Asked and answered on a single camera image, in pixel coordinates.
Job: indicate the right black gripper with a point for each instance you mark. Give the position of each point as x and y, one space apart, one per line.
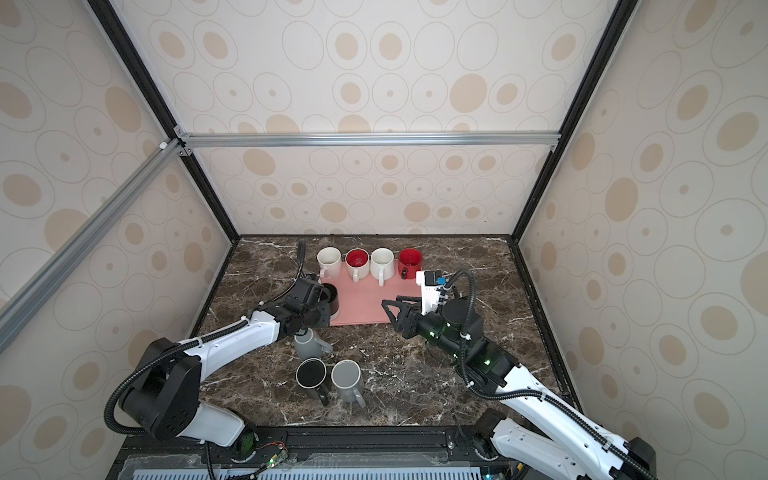
409 314

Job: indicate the left slanted aluminium bar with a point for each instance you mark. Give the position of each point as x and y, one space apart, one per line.
22 308

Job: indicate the white mug black handle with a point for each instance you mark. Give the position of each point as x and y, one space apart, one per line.
330 294

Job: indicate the grey mug back row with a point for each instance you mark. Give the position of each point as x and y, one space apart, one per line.
308 344

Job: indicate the black mug white rim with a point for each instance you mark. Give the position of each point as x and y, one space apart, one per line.
312 377

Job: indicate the pink rectangular tray mat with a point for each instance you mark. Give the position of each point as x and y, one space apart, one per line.
360 303

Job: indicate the black corner post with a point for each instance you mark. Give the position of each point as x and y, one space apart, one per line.
608 43
107 17

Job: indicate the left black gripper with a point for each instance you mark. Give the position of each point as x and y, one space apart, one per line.
325 319

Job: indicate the white ribbed-bottom mug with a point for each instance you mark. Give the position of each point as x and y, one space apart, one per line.
382 265

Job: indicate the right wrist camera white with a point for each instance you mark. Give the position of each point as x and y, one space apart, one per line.
431 283

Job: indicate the cream mug red inside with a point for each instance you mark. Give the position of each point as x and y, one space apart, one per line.
357 262

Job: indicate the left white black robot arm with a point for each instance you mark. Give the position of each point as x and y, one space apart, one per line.
161 397

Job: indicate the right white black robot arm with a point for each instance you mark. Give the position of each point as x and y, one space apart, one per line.
562 443

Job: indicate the grey mug row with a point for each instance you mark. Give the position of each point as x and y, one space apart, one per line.
308 344
346 377

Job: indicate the pale pink mug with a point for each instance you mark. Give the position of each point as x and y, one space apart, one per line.
330 263

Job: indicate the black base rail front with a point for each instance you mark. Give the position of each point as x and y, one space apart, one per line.
403 452

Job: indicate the right black corner post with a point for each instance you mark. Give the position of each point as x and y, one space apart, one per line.
608 43

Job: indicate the left black corner post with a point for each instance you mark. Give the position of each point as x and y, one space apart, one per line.
107 17

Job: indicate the grey mug front row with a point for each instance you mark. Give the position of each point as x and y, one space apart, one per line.
346 377

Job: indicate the horizontal aluminium frame bar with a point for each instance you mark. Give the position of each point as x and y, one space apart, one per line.
386 139

